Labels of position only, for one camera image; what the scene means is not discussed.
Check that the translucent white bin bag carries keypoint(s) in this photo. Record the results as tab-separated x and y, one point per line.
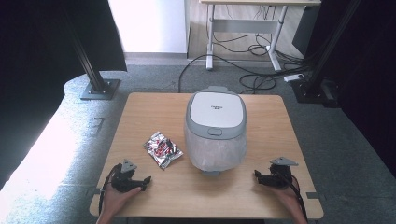
214	152

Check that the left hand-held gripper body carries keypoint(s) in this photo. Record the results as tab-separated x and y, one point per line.
123	182

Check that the white and grey trash bin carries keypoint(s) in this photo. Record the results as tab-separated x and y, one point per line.
216	112

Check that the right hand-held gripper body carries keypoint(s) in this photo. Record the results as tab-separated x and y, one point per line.
280	179

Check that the person's left hand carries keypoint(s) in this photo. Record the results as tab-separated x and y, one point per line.
115	202

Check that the white panel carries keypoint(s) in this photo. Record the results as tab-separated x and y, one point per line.
149	25

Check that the dark curtain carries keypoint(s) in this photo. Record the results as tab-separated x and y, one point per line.
367	77
37	62

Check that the white power strip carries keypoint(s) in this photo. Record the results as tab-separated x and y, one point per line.
294	77

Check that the black metal stand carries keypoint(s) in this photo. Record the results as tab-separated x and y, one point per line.
320	71
93	74

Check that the person's right hand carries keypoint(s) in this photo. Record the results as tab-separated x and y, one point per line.
288	199

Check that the black computer case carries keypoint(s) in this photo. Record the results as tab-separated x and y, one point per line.
303	31

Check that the silver and red snack wrapper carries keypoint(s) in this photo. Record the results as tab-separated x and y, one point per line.
162	149

